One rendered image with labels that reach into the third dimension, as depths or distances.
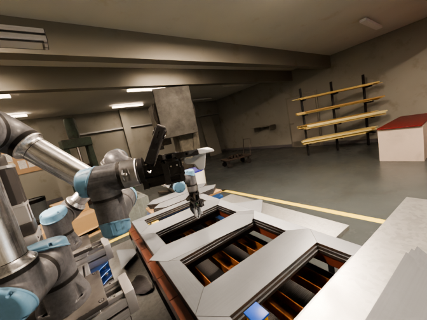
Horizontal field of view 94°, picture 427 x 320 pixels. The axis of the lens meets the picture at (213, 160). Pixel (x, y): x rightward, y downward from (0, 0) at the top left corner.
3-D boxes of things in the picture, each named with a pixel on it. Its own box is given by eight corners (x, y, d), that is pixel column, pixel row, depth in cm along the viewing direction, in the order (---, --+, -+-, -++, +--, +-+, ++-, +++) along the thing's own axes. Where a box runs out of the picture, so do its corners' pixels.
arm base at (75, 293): (33, 336, 56) (21, 306, 55) (39, 305, 68) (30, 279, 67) (93, 300, 65) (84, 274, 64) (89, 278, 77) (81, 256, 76)
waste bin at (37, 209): (52, 222, 512) (43, 197, 502) (25, 231, 483) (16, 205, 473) (54, 217, 555) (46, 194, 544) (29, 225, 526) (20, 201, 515)
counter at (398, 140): (438, 140, 535) (436, 111, 524) (424, 162, 403) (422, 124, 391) (401, 141, 593) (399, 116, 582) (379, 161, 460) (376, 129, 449)
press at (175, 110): (168, 200, 496) (137, 80, 452) (152, 192, 606) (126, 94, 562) (216, 181, 577) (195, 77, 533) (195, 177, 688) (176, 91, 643)
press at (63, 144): (110, 198, 641) (86, 115, 600) (79, 209, 591) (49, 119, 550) (107, 195, 699) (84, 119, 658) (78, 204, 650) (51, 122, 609)
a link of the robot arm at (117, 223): (136, 218, 63) (128, 185, 61) (129, 235, 52) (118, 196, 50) (110, 225, 61) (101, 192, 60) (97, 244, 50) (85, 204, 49)
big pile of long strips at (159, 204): (204, 185, 266) (203, 181, 266) (221, 190, 233) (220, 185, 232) (145, 207, 225) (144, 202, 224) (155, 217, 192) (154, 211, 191)
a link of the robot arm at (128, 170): (124, 160, 57) (115, 160, 49) (140, 157, 58) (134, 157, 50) (129, 186, 57) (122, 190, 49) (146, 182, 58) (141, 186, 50)
